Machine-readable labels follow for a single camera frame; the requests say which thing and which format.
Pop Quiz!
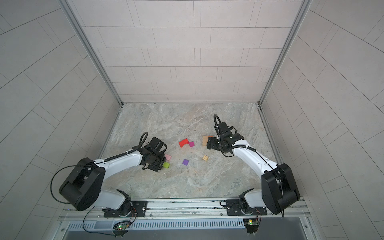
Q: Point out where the green wood block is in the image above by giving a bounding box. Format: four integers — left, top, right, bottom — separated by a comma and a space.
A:
163, 162, 170, 169

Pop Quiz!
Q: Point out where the natural wood long block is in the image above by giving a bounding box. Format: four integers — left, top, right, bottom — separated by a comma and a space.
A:
202, 136, 209, 147

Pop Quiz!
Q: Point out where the red wood block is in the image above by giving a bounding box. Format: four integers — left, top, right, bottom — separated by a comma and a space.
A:
179, 139, 189, 148

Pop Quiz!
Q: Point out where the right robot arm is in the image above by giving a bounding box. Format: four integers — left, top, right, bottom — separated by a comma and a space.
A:
207, 119, 301, 215

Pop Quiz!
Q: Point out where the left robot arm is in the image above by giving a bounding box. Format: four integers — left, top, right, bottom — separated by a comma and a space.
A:
59, 133, 167, 218

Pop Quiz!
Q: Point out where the left circuit board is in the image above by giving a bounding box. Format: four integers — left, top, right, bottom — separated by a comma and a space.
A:
113, 221, 131, 231

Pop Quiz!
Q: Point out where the circuit board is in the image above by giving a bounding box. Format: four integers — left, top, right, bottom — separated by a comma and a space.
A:
243, 218, 260, 227
113, 221, 131, 231

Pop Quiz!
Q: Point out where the right circuit board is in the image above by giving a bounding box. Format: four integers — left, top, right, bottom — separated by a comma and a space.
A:
243, 218, 260, 227

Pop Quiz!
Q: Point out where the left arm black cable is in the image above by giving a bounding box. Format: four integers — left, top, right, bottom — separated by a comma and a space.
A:
49, 131, 149, 236

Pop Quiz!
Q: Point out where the aluminium mounting rail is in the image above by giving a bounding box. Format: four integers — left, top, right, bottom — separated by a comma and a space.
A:
58, 197, 311, 221

